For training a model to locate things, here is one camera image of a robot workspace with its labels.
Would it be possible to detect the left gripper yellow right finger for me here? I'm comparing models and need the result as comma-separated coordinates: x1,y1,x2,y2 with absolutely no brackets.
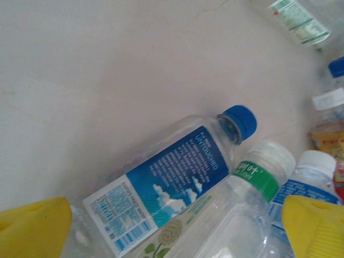
283,195,344,258

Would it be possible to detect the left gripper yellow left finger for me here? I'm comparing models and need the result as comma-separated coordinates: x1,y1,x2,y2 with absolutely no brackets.
0,197,73,258

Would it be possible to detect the orange label bottle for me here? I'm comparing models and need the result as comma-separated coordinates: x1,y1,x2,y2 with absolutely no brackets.
309,87,344,159

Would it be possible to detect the soda water bottle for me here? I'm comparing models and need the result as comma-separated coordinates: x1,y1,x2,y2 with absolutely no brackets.
319,55,344,89

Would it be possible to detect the square bottle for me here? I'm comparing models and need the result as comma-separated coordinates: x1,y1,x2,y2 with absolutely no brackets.
61,105,257,258

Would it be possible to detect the white-capped bottle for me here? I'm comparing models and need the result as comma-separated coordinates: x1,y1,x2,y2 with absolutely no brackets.
268,149,341,242

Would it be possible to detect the clear bottle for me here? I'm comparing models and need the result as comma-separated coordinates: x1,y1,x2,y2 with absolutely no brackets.
118,192,229,258
332,160,344,204
188,141,296,258
249,0,333,51

